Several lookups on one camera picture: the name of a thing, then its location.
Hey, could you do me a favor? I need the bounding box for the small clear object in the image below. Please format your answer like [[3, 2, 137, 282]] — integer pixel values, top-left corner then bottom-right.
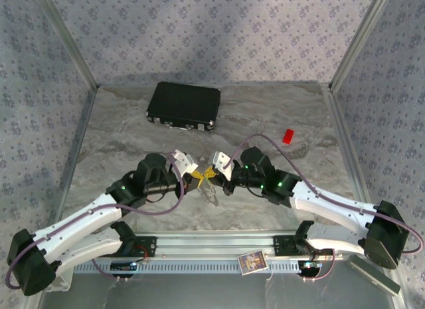
[[197, 176, 220, 207]]

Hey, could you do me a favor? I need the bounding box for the black ribbed metal-trimmed case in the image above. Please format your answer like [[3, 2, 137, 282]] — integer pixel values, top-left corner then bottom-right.
[[145, 81, 222, 133]]

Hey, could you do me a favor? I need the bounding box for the small printed card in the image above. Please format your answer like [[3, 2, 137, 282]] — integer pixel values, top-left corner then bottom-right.
[[236, 250, 269, 276]]

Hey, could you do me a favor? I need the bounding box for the grey metal bar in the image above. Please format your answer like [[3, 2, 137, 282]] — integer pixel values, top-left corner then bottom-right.
[[345, 254, 401, 296]]

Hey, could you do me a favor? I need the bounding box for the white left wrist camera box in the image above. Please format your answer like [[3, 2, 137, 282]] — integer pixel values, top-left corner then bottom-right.
[[169, 150, 194, 174]]

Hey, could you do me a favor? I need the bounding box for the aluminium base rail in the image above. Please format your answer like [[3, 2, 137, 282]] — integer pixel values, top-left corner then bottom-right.
[[134, 233, 366, 258]]

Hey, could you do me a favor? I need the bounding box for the aluminium table side rail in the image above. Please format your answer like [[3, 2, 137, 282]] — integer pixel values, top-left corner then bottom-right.
[[51, 85, 100, 230], [322, 84, 412, 309]]

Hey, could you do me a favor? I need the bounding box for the slotted grey cable duct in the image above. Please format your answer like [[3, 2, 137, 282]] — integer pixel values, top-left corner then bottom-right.
[[72, 261, 301, 275]]

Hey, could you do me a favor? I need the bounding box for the aluminium frame corner post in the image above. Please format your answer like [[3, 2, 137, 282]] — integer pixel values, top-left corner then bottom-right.
[[327, 0, 394, 92], [33, 0, 101, 90]]

